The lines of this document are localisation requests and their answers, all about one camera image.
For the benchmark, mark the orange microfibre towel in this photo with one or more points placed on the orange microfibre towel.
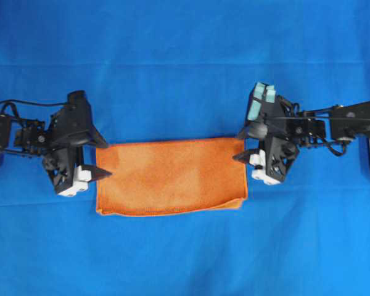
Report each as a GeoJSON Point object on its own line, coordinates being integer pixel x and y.
{"type": "Point", "coordinates": [171, 177]}

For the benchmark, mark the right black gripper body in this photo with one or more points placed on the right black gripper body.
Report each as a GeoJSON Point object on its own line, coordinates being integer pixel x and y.
{"type": "Point", "coordinates": [280, 149]}

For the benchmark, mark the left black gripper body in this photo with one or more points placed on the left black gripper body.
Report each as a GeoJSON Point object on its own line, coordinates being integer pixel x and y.
{"type": "Point", "coordinates": [60, 158]}

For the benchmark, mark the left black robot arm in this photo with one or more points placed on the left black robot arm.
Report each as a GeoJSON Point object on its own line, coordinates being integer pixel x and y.
{"type": "Point", "coordinates": [22, 136]}

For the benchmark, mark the right wrist camera teal pads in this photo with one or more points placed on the right wrist camera teal pads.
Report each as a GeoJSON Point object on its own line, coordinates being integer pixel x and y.
{"type": "Point", "coordinates": [261, 100]}

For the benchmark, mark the blue table cloth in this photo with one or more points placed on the blue table cloth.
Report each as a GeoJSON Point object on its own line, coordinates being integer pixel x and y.
{"type": "Point", "coordinates": [163, 70]}

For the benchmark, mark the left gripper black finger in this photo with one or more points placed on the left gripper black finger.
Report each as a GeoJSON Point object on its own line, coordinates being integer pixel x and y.
{"type": "Point", "coordinates": [89, 136]}
{"type": "Point", "coordinates": [89, 173]}

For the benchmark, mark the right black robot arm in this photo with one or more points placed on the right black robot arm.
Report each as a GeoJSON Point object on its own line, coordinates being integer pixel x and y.
{"type": "Point", "coordinates": [334, 127]}

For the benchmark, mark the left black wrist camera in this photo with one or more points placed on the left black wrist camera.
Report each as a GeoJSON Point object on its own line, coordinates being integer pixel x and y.
{"type": "Point", "coordinates": [77, 101]}

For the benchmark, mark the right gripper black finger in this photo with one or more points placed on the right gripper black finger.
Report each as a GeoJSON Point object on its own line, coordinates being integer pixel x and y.
{"type": "Point", "coordinates": [254, 130]}
{"type": "Point", "coordinates": [254, 157]}

